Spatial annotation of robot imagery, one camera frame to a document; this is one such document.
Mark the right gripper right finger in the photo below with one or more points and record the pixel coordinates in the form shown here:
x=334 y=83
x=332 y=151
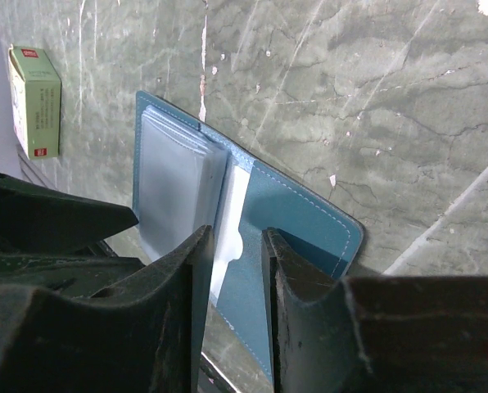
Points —
x=371 y=334

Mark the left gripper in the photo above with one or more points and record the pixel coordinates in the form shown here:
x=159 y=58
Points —
x=35 y=220

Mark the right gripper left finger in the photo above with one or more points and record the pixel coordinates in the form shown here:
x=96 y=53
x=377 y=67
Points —
x=141 y=334

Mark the blue card holder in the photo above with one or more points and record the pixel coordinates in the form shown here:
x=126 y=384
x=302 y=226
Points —
x=179 y=167

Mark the white card in holder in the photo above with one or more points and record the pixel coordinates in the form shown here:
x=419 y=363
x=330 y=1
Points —
x=228 y=240

